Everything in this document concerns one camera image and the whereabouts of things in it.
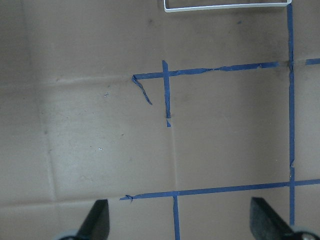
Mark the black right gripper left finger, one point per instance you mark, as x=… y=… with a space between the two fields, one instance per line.
x=96 y=225

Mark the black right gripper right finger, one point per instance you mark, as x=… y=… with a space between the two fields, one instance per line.
x=265 y=223

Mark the white wire cup rack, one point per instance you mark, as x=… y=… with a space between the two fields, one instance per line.
x=168 y=9

